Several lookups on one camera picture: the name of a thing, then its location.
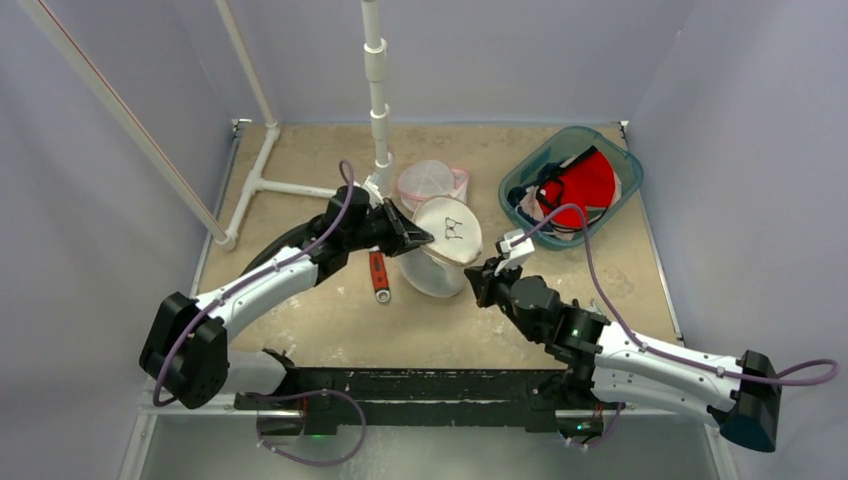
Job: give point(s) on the red and black bra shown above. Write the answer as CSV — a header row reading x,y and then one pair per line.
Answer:
x,y
568,221

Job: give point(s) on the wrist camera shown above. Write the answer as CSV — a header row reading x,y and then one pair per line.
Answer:
x,y
377,188
513,248

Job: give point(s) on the pink-trimmed mesh laundry bag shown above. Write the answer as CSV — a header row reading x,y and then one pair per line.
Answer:
x,y
431,178

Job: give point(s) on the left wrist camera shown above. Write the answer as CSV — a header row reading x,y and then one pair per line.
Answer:
x,y
377,188

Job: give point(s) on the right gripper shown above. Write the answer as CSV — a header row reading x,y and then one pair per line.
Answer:
x,y
489,282

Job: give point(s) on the red-handled adjustable wrench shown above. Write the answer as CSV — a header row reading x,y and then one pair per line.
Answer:
x,y
379,276

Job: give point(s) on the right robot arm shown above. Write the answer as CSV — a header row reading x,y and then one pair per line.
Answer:
x,y
736,395

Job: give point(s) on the teal plastic bin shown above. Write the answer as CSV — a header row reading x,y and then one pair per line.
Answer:
x,y
566,143

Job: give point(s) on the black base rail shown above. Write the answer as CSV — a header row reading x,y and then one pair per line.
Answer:
x,y
326,398

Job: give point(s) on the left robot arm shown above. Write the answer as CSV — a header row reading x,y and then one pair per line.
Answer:
x,y
187,351

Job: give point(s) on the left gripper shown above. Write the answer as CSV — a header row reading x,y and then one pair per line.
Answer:
x,y
411,235

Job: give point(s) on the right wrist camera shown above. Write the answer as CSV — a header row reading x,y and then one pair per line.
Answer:
x,y
513,248

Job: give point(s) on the white PVC pipe frame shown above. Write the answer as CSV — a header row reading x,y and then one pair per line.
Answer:
x,y
375,55

